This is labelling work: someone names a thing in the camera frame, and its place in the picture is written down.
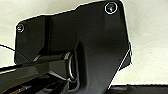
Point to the dark robot base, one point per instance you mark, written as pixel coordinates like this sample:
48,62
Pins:
100,40

